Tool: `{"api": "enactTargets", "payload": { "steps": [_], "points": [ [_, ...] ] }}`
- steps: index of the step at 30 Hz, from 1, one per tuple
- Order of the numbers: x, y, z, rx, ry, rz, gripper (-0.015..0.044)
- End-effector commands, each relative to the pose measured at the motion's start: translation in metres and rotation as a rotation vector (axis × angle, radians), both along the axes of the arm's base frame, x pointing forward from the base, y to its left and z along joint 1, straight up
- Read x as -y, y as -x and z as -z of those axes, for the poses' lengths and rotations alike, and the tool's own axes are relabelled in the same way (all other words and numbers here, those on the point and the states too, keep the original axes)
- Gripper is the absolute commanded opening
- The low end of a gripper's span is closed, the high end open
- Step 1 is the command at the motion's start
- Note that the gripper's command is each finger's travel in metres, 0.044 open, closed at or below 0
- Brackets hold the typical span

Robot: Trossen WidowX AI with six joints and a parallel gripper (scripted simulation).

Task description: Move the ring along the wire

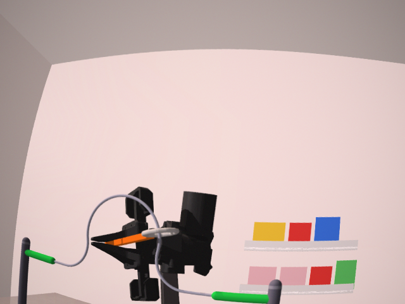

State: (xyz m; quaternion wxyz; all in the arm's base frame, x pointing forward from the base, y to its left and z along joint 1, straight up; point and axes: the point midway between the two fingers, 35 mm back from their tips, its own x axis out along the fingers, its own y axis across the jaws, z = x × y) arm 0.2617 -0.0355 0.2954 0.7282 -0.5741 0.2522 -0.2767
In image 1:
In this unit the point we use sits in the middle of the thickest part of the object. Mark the orange handle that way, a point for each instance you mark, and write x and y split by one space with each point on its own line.
146 235

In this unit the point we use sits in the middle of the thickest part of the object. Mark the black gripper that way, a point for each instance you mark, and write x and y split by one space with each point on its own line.
144 288

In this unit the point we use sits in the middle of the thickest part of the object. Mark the thin grey wire with green sections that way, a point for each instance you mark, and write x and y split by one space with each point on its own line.
274 287

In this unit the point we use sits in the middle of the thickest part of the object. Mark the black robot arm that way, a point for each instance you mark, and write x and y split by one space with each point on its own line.
196 224

